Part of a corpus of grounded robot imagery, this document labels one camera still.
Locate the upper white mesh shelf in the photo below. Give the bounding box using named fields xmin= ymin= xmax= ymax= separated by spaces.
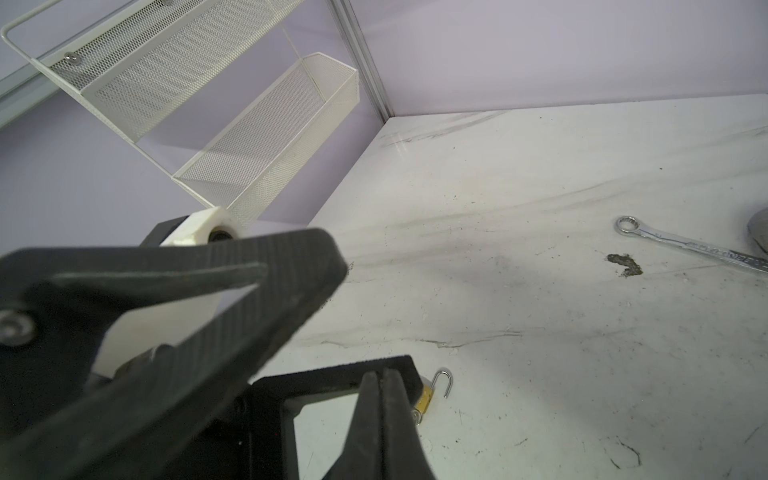
xmin=1 ymin=0 xmax=299 ymax=142

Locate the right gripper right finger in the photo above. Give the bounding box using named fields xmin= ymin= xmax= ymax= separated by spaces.
xmin=380 ymin=369 xmax=435 ymax=480

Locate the grey fabric case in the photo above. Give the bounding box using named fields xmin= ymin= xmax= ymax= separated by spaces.
xmin=747 ymin=208 xmax=768 ymax=257

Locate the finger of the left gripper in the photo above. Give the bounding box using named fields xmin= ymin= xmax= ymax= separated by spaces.
xmin=248 ymin=355 xmax=422 ymax=479
xmin=1 ymin=229 xmax=347 ymax=479

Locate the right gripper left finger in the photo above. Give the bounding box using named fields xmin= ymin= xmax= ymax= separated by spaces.
xmin=324 ymin=372 xmax=383 ymax=480

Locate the brass padlock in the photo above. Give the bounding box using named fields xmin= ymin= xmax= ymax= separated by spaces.
xmin=411 ymin=368 xmax=454 ymax=425

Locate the lower white mesh shelf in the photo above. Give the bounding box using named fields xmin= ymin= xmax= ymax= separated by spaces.
xmin=173 ymin=52 xmax=360 ymax=225

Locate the silver combination wrench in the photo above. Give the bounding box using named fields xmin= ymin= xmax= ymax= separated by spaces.
xmin=614 ymin=215 xmax=767 ymax=273

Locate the white mesh shelf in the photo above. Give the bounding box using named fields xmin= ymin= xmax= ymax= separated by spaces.
xmin=173 ymin=52 xmax=360 ymax=225
xmin=1 ymin=0 xmax=299 ymax=142

